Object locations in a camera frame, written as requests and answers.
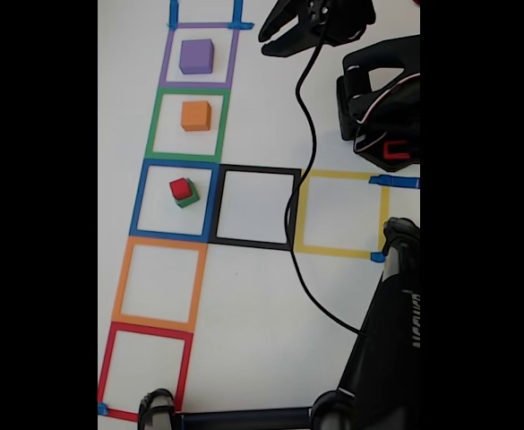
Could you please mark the orange cube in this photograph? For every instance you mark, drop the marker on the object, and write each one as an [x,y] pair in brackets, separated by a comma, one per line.
[195,115]

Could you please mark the small red cube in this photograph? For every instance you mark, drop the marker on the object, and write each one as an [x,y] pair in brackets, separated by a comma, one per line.
[179,188]

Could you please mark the green cube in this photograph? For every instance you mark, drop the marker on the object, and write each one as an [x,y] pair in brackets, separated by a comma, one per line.
[189,201]

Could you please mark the blue tape strip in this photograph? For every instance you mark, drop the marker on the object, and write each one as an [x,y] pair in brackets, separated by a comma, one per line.
[400,182]
[377,257]
[238,13]
[102,408]
[173,11]

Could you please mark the large purple cube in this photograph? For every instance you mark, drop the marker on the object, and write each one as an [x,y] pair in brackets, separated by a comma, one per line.
[195,56]

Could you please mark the red table clamp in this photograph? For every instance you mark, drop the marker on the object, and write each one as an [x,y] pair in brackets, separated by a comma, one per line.
[396,152]

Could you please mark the purple square frame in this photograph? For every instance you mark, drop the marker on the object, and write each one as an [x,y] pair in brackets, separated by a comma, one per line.
[164,67]

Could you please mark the green square frame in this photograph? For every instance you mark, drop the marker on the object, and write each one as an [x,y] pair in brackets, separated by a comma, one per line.
[150,130]

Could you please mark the black square frame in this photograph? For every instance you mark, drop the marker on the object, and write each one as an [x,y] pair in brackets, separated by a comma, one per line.
[234,242]

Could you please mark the yellow square frame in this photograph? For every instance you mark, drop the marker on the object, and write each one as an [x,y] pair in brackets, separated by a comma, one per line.
[333,251]

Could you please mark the blue square frame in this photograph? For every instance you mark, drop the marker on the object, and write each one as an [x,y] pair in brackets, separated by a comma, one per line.
[167,235]

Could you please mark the orange square frame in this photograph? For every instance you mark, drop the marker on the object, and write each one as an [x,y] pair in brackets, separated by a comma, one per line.
[120,286]

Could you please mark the black camera tripod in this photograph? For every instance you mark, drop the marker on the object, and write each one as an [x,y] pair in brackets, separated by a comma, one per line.
[378,358]

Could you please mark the red square frame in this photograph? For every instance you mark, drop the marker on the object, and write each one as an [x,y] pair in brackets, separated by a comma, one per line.
[105,367]

